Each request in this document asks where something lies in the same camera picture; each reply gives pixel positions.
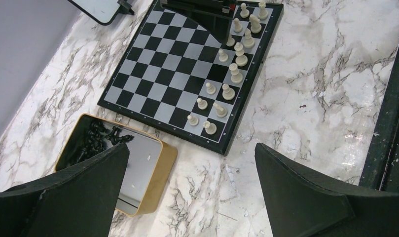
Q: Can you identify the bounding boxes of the white pawn chess piece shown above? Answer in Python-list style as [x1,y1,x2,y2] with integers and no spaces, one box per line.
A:
[240,3,250,18]

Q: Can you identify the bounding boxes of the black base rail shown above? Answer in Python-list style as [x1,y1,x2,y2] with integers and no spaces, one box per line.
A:
[359,46,399,193]

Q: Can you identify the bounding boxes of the white knight chess piece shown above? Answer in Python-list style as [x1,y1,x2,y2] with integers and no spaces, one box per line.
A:
[213,102,227,118]

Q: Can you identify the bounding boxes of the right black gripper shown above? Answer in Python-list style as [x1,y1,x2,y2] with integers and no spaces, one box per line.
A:
[160,0,237,44]

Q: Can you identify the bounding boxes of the white queen chess piece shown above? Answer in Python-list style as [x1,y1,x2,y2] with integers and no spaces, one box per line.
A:
[234,42,248,67]

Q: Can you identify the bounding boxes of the small whiteboard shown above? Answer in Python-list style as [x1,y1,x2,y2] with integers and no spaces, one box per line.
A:
[69,0,135,26]

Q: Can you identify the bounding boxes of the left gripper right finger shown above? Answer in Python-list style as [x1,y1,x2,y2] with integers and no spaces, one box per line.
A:
[254,143,399,237]

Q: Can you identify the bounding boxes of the black white chessboard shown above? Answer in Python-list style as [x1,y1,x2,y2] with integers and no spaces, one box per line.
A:
[98,0,284,156]

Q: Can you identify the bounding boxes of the black chess pieces pile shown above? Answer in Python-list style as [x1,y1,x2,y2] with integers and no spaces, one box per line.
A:
[70,121,135,165]

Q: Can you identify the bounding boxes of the yellow tin tray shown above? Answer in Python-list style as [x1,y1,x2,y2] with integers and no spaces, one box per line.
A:
[55,114,178,216]

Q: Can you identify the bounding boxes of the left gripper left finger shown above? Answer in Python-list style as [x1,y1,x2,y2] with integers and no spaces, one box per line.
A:
[0,144,130,237]

